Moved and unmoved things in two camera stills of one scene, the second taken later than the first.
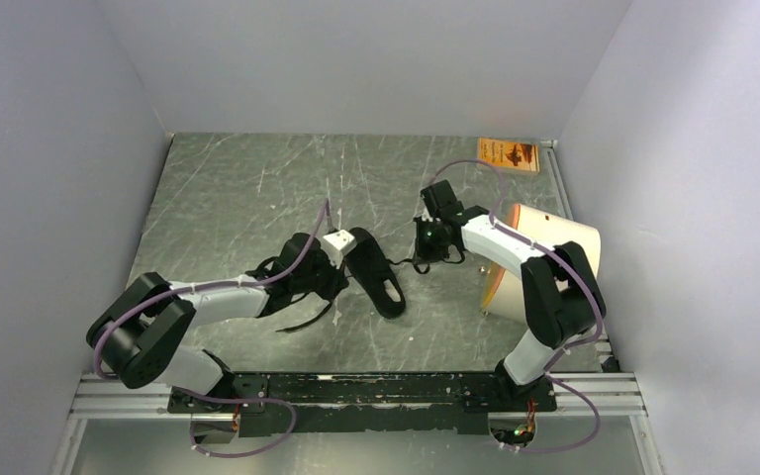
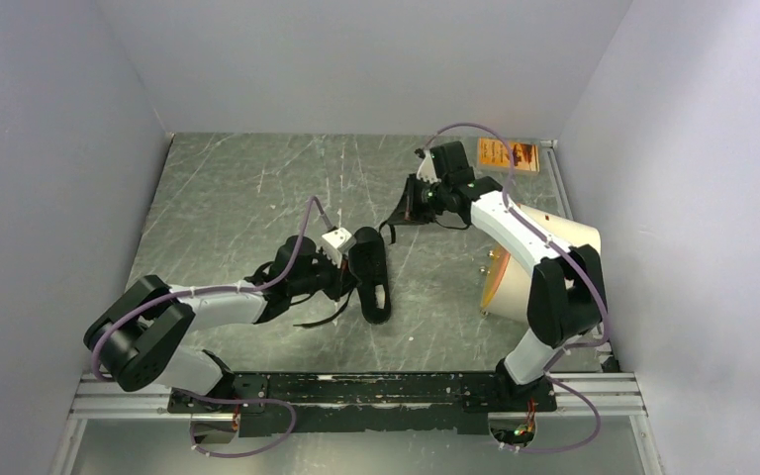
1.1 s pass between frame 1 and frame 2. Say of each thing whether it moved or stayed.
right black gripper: moved
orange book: stayed
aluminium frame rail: stayed
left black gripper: stayed
